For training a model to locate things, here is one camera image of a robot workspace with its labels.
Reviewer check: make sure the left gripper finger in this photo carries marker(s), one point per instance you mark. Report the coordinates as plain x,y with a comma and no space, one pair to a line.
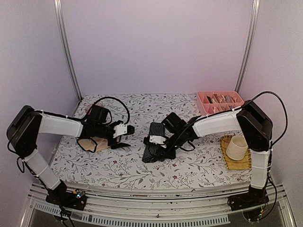
130,129
117,145

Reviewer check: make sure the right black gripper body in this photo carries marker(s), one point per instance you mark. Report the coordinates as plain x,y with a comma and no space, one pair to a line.
179,141

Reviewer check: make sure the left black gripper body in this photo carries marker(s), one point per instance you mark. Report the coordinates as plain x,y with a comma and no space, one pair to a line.
101,131

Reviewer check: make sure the navy striped underwear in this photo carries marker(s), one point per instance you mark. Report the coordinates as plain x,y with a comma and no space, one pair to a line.
155,145

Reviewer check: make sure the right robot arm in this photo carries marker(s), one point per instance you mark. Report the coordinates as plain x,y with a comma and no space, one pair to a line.
254,124

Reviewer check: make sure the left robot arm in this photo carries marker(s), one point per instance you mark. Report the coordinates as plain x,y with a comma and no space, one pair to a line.
30,124

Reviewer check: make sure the beige underwear black trim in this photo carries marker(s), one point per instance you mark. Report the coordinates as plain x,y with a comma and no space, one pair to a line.
94,144

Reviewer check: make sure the red patterned rolled underwear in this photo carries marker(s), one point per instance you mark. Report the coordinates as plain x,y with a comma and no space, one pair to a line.
88,108

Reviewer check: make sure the floral table cloth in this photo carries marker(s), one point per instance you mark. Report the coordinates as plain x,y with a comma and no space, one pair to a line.
201,167

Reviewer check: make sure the pink divided organizer tray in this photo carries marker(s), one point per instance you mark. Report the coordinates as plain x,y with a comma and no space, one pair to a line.
210,102

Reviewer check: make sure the cream ribbed cup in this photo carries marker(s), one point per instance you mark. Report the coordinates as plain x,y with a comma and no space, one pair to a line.
237,148

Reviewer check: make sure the yellow woven mat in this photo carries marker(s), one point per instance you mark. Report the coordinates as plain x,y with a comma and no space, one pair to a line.
244,164

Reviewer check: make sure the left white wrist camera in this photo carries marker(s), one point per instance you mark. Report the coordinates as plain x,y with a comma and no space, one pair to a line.
119,130

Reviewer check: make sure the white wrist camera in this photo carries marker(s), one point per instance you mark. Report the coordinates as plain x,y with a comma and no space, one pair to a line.
119,130
156,140

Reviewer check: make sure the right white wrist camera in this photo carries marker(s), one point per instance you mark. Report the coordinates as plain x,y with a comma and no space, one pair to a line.
156,140

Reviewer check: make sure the front aluminium rail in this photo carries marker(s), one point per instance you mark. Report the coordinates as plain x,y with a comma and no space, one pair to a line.
192,207

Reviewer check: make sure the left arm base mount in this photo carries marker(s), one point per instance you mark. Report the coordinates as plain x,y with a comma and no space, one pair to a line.
60,196

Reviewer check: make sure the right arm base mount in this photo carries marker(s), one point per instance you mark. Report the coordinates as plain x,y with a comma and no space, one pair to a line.
254,197

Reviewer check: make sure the left aluminium frame post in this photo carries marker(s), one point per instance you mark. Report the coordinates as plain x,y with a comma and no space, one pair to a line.
66,48

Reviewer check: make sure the aluminium frame post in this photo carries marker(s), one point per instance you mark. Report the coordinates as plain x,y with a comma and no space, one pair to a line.
249,43
66,48

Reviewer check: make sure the right aluminium frame post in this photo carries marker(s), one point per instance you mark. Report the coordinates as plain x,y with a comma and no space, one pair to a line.
249,43

